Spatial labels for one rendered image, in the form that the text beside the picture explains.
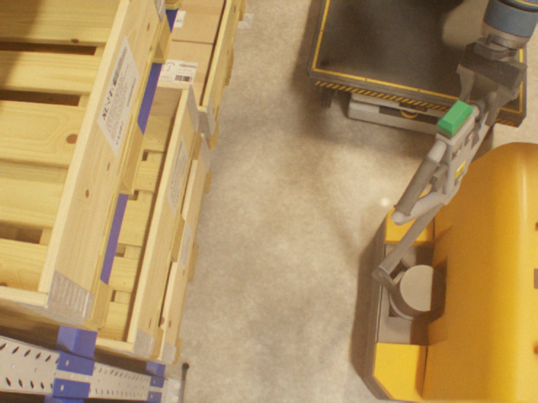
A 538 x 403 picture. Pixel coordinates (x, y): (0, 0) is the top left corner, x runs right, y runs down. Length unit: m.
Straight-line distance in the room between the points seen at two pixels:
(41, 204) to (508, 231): 1.28
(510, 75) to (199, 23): 1.56
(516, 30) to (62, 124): 0.98
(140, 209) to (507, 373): 1.19
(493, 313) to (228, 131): 1.57
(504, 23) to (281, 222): 1.61
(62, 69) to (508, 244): 1.32
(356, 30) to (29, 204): 1.80
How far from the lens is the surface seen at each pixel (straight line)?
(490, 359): 1.68
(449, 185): 1.29
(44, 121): 1.31
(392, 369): 2.08
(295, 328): 2.40
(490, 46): 1.15
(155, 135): 1.86
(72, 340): 1.28
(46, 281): 0.95
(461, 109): 1.16
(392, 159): 2.68
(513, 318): 1.66
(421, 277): 2.05
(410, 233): 1.67
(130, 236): 1.74
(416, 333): 2.17
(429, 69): 2.55
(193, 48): 2.38
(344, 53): 2.52
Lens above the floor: 2.37
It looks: 69 degrees down
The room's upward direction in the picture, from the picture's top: 2 degrees counter-clockwise
